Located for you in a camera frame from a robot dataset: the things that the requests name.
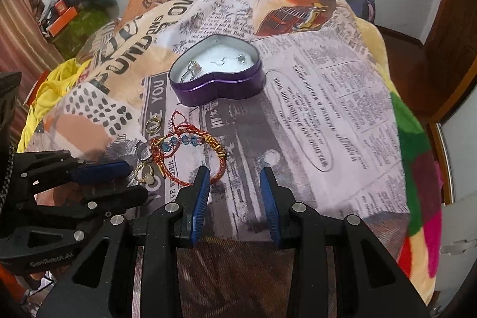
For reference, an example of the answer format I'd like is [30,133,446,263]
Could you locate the white panel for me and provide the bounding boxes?
[435,108,477,308]

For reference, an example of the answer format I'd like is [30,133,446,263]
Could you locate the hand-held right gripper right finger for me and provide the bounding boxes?
[259,166,437,318]

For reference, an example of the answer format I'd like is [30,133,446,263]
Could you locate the green cloth bundle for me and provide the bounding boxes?
[55,10,113,57]

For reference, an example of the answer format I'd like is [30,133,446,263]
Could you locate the red thread bracelet blue beads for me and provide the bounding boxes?
[150,110,228,189]

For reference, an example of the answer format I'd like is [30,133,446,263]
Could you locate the dark cap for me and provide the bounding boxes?
[344,0,379,24]

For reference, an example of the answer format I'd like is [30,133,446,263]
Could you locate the silver ring with stone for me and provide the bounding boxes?
[180,60,204,83]

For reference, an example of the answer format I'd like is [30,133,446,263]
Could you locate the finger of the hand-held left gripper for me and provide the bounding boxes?
[14,150,132,192]
[0,186,150,274]

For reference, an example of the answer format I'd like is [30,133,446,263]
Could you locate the multicoloured fleece blanket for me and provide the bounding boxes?
[353,17,445,308]

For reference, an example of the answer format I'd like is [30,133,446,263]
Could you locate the gold ring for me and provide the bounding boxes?
[145,116,163,133]
[134,163,157,187]

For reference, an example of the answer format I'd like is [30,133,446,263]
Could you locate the wooden furniture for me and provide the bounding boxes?
[376,0,477,125]

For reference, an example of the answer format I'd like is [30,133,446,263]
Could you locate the purple heart-shaped tin box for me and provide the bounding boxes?
[169,34,264,107]

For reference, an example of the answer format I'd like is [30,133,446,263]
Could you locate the brown striped curtain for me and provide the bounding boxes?
[0,0,65,77]

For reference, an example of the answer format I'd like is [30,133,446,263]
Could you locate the orange box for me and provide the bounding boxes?
[48,7,80,36]

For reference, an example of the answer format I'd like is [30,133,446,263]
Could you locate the yellow cloth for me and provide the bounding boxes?
[18,59,95,152]

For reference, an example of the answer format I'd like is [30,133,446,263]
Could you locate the brown striped bedsheet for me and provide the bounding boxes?
[134,237,336,318]

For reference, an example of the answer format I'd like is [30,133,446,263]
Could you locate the newspaper printed cloth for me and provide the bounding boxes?
[28,0,411,241]

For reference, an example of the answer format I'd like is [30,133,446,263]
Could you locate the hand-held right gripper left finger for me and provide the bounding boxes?
[35,166,213,318]

